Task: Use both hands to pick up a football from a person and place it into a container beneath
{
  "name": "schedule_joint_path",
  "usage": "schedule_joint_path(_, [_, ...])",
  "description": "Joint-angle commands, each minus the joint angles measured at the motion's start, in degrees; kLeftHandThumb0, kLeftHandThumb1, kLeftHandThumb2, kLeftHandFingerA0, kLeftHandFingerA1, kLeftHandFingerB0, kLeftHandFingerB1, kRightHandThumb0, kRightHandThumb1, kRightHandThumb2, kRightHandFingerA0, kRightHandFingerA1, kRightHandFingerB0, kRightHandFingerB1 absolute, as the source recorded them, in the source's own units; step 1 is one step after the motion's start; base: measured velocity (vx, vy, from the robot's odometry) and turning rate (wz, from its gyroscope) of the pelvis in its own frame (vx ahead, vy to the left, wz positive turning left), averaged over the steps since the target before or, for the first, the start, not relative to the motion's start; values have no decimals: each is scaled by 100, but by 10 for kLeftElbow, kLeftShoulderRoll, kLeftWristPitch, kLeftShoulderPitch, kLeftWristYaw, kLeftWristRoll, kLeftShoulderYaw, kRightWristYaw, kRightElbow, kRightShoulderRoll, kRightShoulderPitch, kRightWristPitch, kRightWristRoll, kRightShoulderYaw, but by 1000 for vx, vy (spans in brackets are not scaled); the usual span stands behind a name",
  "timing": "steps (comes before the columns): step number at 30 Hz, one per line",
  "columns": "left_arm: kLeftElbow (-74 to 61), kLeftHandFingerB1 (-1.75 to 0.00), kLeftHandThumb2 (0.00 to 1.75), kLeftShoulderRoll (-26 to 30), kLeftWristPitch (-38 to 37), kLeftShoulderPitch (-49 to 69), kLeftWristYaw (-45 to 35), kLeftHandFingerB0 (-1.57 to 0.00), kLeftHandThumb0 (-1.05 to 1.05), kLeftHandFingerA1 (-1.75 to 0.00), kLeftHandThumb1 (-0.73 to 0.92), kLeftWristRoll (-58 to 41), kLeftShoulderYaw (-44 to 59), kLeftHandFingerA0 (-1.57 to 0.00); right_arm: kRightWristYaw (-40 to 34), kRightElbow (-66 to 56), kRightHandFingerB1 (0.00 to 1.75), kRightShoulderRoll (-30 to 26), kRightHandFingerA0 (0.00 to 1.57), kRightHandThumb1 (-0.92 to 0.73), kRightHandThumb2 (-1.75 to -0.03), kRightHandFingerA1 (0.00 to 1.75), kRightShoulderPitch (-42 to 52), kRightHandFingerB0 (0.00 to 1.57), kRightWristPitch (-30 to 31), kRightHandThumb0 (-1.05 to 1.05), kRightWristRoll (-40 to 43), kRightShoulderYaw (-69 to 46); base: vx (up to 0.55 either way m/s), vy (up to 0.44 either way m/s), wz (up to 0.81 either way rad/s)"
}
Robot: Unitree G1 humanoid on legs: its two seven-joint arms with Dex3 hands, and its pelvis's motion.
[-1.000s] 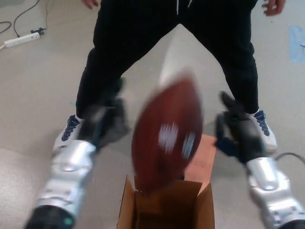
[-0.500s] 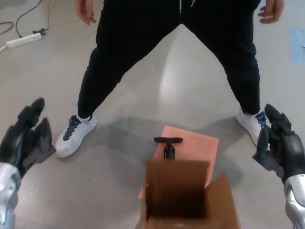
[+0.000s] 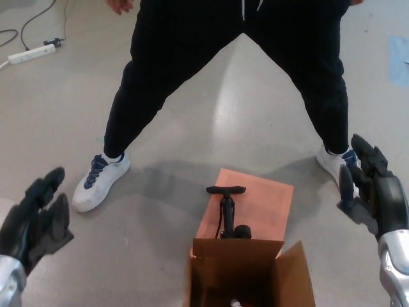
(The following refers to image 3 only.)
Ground white power strip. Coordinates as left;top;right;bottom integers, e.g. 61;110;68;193
8;43;56;65

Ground white sneaker navy laces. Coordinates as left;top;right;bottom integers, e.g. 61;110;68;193
72;152;131;212
316;145;362;198

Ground black looping cable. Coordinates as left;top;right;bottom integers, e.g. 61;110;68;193
20;0;49;52

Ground black hand air pump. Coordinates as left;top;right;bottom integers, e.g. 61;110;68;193
206;185;253;240

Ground white sock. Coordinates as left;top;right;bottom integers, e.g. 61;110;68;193
102;152;125;164
324;145;350;158

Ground blue tape patch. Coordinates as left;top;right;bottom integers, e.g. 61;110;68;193
389;34;409;86

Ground dark brown cable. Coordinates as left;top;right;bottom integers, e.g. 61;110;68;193
0;29;19;48

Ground person right hand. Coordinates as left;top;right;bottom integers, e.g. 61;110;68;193
107;0;137;15

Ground open brown cardboard box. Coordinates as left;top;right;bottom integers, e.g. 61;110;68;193
185;168;317;307

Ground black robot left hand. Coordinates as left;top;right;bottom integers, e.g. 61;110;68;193
0;166;75;276

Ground black jogger trousers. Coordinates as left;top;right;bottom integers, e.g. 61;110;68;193
102;0;350;159

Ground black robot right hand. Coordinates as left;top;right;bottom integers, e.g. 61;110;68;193
337;133;409;240

